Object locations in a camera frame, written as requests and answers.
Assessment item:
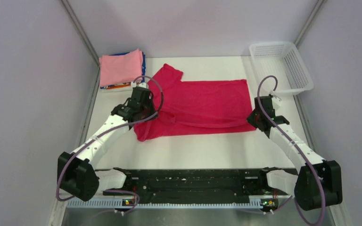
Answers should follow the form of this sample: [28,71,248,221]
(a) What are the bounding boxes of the blue folded t shirt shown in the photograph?
[100,51,146,89]

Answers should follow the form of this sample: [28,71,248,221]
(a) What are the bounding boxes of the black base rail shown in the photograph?
[121,169,287,205]

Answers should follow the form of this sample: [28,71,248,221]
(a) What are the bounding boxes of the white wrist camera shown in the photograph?
[269,91,282,110]
[130,81,148,89]

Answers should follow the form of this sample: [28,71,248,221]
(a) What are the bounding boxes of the crimson red t shirt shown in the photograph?
[133,64,255,142]

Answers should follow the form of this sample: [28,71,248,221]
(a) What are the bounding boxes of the white plastic basket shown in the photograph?
[249,41,314,96]

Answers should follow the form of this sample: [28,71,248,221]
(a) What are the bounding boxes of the pink folded t shirt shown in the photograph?
[99,48,144,88]

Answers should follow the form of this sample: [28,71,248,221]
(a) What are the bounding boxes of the white folded t shirt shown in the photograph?
[99,86,132,92]

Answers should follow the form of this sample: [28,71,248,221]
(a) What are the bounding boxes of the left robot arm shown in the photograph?
[56,86,158,202]

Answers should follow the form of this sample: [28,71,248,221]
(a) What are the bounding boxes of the orange folded t shirt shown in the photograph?
[105,82,131,90]

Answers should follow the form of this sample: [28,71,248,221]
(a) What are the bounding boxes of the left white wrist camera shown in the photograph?
[130,81,148,89]

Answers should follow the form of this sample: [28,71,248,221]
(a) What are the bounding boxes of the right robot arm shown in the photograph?
[247,95,343,210]

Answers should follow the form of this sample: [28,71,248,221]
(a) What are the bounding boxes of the white cable duct strip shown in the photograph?
[67,198,274,209]

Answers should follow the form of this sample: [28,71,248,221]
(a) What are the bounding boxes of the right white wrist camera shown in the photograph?
[269,91,282,110]

